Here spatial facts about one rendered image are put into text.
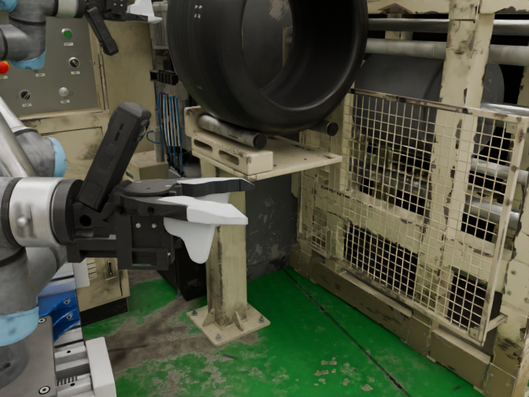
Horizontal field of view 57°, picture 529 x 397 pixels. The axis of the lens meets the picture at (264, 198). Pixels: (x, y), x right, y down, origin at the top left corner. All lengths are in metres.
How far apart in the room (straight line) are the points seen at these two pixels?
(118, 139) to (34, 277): 0.22
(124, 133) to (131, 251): 0.12
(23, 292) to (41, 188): 0.14
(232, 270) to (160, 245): 1.48
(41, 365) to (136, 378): 1.07
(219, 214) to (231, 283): 1.57
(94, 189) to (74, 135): 1.41
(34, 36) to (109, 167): 0.75
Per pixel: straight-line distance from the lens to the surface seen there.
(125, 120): 0.50
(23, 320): 0.63
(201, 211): 0.44
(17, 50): 1.22
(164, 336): 2.11
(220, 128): 1.53
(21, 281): 0.61
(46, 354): 0.91
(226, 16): 1.29
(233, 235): 1.91
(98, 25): 1.25
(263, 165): 1.41
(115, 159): 0.51
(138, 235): 0.51
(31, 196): 0.54
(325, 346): 2.04
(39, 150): 1.33
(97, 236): 0.54
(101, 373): 0.91
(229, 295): 2.02
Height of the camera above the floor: 1.24
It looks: 21 degrees down
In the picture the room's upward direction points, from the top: straight up
